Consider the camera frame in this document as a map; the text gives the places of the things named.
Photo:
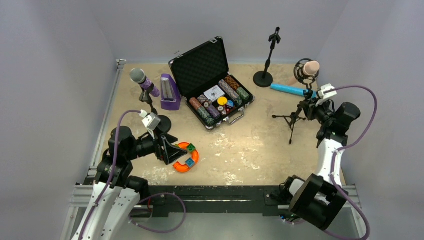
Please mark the beige pink microphone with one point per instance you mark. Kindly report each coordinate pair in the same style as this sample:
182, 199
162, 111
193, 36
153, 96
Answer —
305, 72

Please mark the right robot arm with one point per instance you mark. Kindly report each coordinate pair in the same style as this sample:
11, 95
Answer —
317, 199

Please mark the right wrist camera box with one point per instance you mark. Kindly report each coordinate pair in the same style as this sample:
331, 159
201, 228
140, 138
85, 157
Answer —
325, 93

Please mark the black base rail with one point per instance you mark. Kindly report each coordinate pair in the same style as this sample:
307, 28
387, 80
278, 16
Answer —
267, 200

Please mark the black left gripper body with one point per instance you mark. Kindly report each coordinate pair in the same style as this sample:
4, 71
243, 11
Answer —
161, 149

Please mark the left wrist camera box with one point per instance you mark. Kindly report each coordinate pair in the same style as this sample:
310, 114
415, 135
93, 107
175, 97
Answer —
150, 120

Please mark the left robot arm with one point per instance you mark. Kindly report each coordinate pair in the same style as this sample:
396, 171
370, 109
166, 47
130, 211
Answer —
115, 191

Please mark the purple metronome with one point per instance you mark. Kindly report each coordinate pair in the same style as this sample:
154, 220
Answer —
170, 94

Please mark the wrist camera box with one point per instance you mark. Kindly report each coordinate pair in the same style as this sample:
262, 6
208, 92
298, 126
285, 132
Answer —
325, 93
150, 120

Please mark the blue square brick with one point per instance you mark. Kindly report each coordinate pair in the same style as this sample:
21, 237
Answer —
190, 162

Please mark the orange curved toy track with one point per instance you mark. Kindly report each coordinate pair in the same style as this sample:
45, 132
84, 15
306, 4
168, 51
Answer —
183, 168

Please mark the black round-base stand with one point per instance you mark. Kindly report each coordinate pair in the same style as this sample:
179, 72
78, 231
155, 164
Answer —
147, 92
263, 78

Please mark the blue microphone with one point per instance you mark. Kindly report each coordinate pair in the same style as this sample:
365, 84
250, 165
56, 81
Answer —
288, 89

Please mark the black poker chip case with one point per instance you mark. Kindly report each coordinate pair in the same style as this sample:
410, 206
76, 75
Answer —
199, 70

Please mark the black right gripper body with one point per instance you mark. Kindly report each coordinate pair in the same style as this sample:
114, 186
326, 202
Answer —
311, 105

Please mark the yellow dealer button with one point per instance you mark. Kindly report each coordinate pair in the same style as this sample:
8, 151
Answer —
222, 101

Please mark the white playing card box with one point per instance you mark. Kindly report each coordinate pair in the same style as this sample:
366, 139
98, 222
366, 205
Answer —
214, 93

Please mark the green square brick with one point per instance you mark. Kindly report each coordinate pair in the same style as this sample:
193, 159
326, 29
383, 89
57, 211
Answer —
190, 148

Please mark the purple glitter microphone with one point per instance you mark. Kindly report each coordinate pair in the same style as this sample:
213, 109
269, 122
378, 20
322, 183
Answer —
138, 76

